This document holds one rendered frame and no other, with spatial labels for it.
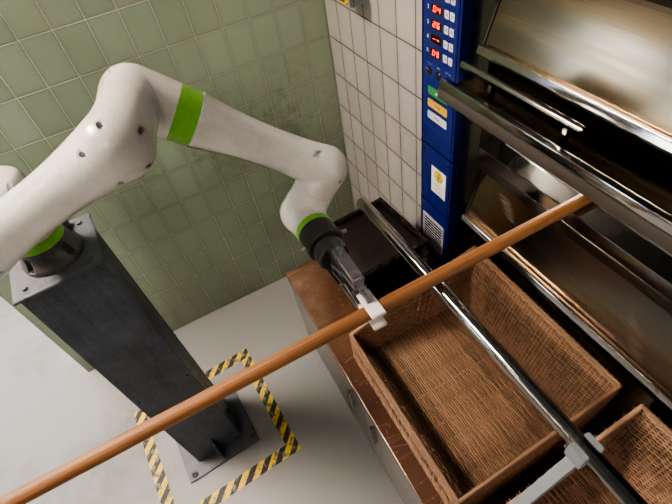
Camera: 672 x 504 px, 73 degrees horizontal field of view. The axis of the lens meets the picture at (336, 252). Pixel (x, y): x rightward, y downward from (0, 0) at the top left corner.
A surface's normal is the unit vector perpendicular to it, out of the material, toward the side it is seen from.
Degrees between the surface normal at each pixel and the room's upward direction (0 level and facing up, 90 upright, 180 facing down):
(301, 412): 0
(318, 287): 0
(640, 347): 70
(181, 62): 90
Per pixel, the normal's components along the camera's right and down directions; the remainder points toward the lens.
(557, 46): -0.87, 0.18
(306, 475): -0.14, -0.66
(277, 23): 0.46, 0.62
